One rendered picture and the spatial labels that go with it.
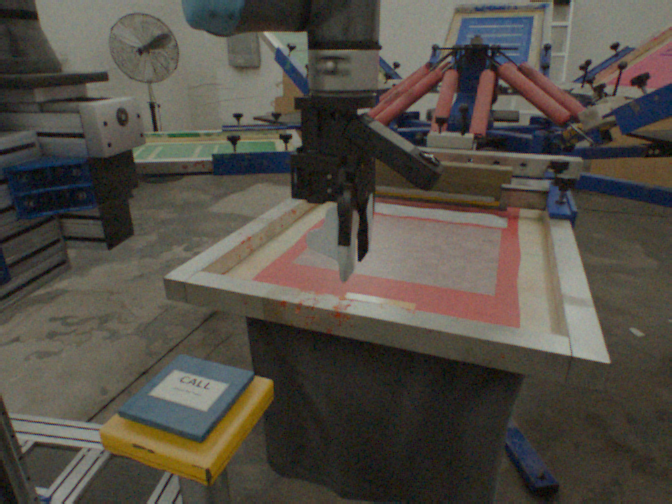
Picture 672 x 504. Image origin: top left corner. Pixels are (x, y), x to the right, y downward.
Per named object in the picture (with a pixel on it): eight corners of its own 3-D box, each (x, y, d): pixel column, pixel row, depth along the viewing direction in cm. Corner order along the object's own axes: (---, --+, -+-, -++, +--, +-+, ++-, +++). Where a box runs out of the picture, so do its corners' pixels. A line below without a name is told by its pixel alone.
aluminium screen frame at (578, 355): (603, 391, 50) (611, 362, 49) (166, 299, 69) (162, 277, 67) (555, 196, 118) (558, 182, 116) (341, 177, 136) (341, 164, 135)
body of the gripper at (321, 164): (315, 188, 60) (314, 90, 55) (379, 194, 57) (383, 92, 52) (290, 205, 53) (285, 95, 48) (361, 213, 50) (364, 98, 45)
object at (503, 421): (490, 553, 77) (534, 338, 60) (254, 475, 91) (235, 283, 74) (491, 537, 80) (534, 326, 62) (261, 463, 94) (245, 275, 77)
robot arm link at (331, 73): (387, 50, 50) (365, 50, 43) (385, 94, 52) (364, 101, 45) (323, 50, 53) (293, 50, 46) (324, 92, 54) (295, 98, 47)
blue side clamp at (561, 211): (570, 244, 92) (577, 210, 89) (543, 240, 93) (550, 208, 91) (559, 202, 118) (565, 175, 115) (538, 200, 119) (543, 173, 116)
